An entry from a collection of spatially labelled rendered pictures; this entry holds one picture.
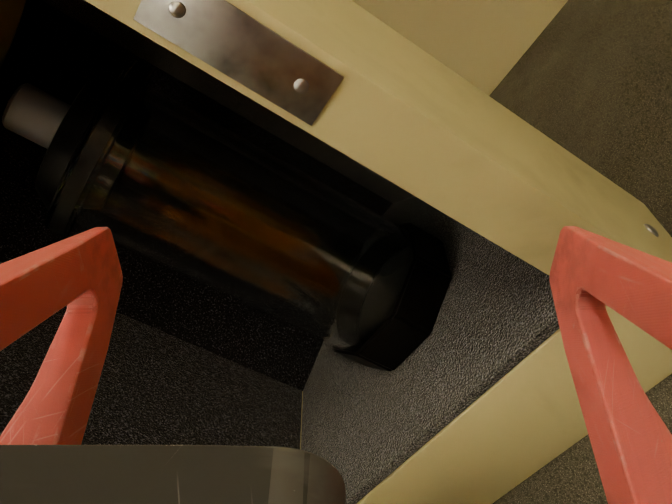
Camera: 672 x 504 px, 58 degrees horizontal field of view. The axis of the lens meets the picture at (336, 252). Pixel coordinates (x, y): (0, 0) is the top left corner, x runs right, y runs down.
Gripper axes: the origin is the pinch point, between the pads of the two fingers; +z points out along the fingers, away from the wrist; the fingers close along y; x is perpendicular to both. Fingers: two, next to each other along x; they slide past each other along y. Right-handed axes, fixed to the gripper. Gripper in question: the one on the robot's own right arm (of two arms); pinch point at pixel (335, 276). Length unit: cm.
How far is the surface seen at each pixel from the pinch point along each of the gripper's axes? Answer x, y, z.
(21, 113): 5.3, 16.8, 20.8
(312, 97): 0.6, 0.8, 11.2
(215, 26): -1.9, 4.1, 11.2
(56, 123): 6.0, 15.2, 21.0
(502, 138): 4.2, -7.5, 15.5
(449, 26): 10, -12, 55
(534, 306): 12.3, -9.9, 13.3
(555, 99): 12.2, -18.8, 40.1
